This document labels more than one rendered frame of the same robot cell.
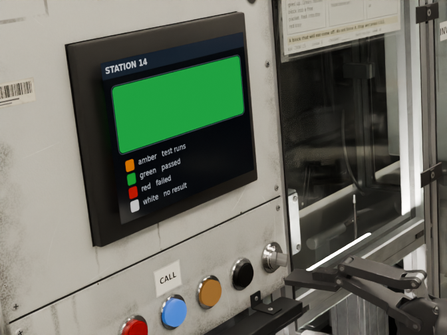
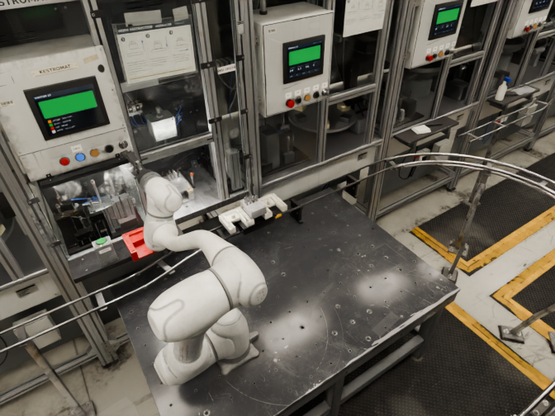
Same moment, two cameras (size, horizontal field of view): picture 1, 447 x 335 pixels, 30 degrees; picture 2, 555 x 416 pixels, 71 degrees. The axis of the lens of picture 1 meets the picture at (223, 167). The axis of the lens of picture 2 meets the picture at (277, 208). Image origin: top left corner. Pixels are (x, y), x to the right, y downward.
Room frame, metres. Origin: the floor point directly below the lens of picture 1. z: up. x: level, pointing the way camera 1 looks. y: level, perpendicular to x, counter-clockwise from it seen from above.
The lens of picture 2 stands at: (-0.29, -1.10, 2.27)
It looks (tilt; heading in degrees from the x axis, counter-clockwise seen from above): 39 degrees down; 16
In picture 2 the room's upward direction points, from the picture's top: 1 degrees counter-clockwise
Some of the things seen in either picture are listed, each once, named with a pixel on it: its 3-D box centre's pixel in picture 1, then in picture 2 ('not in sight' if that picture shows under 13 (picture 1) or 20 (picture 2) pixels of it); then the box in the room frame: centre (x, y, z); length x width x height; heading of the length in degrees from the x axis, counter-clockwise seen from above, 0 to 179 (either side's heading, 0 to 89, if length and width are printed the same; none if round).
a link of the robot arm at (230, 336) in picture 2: not in sight; (226, 329); (0.57, -0.63, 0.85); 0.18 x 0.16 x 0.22; 142
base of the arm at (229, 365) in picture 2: not in sight; (235, 344); (0.59, -0.65, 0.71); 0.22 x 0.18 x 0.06; 138
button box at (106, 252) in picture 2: not in sight; (104, 249); (0.75, 0.04, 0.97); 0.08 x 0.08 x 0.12; 48
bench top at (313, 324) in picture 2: not in sight; (280, 287); (0.98, -0.75, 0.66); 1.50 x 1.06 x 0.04; 138
